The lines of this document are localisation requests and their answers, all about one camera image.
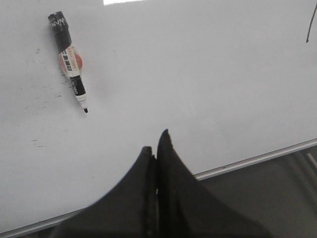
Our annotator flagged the black white whiteboard marker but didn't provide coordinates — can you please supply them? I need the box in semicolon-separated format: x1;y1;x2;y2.
48;11;88;113

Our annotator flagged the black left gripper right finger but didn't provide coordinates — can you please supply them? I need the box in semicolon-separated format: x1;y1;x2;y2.
157;129;272;238

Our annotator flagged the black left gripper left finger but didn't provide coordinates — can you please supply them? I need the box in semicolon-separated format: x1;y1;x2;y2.
51;146;157;238

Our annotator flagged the white whiteboard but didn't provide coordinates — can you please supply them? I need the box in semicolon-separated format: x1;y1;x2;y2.
0;0;317;238

